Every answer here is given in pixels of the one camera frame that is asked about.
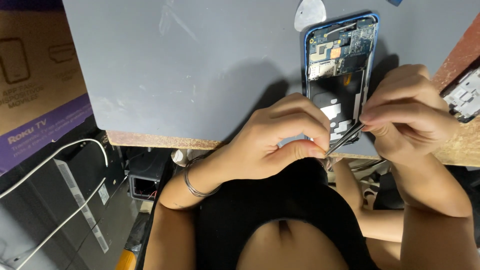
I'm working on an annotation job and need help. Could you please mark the person's right hand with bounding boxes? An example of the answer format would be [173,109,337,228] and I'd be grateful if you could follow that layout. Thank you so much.
[358,64,462,166]

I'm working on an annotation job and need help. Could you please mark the person's left hand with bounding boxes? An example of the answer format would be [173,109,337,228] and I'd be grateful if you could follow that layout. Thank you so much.
[215,92,331,185]

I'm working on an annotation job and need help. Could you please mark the metal tweezers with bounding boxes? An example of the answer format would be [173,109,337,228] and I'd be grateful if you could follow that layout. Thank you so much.
[324,123,367,158]

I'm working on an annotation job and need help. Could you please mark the person's black top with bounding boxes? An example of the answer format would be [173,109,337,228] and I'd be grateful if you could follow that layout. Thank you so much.
[193,157,377,270]

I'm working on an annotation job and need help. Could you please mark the person's leg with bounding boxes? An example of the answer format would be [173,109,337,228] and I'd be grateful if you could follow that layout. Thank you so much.
[332,157,407,244]

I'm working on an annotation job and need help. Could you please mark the opened blue smartphone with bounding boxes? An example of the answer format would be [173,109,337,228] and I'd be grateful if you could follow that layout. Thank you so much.
[301,13,380,148]

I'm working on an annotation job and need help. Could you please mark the grey work mat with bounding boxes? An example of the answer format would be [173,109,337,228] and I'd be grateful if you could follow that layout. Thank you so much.
[62,0,480,159]

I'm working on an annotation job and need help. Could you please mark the black open box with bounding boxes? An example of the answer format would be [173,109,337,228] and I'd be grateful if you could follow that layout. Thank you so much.
[125,147,174,202]

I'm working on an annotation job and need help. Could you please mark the white plastic opening pick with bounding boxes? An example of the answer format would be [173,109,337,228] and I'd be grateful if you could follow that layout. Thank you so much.
[294,0,327,32]

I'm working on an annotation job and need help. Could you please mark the yellow object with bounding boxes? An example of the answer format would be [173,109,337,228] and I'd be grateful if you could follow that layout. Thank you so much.
[114,249,136,270]

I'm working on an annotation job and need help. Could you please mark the black computer case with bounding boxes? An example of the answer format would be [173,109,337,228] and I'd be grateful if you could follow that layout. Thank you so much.
[0,137,130,270]

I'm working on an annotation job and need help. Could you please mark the brown and purple cardboard box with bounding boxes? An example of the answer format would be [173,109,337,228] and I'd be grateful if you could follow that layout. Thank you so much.
[0,0,94,177]

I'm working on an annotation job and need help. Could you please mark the black phone frame part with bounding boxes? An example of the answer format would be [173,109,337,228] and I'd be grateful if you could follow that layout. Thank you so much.
[440,64,480,124]

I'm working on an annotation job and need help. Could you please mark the thin metal bracelets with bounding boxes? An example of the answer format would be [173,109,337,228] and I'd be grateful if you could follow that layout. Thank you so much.
[182,154,223,199]

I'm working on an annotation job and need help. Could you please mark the white cable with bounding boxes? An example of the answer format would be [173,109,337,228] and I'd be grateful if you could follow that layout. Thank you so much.
[0,138,109,270]

